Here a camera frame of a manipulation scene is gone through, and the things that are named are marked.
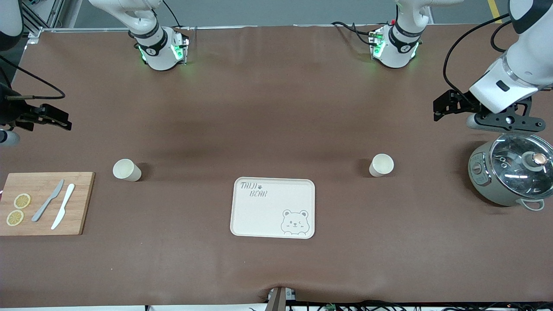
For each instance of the aluminium frame profile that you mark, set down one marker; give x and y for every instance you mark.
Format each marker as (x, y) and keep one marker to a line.
(60, 11)

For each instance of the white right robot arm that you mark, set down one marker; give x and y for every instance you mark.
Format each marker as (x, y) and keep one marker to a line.
(157, 56)

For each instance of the yellow lemon slice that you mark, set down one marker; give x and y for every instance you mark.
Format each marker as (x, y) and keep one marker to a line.
(22, 201)
(15, 218)

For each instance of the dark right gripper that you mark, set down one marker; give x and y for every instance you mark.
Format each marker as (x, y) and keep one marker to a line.
(12, 110)

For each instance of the brown table cover mat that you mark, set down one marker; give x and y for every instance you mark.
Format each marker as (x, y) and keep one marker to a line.
(276, 108)

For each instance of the grey cooking pot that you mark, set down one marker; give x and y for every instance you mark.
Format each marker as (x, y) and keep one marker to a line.
(488, 190)

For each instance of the white plastic knife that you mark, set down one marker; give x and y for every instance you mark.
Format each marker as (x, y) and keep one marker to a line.
(63, 206)

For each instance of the cream bear print tray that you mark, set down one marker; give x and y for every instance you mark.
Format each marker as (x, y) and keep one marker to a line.
(263, 222)

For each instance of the wooden cutting board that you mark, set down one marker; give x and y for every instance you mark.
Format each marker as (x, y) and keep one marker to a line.
(82, 194)

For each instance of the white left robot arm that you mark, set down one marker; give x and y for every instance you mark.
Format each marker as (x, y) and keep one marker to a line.
(531, 56)

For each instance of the grey plastic knife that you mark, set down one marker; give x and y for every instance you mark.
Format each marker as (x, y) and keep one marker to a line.
(47, 202)

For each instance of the green lit base box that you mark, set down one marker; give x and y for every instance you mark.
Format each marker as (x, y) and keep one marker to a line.
(377, 45)
(179, 49)

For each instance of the white IKEA cup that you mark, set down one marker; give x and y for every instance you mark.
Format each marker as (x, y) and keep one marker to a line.
(126, 170)
(380, 168)

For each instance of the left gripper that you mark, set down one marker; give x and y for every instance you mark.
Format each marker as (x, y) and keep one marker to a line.
(465, 103)

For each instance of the black left camera bracket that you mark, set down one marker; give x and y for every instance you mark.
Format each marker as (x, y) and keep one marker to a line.
(510, 123)

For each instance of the glass pot lid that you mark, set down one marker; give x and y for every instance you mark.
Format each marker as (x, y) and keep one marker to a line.
(514, 172)

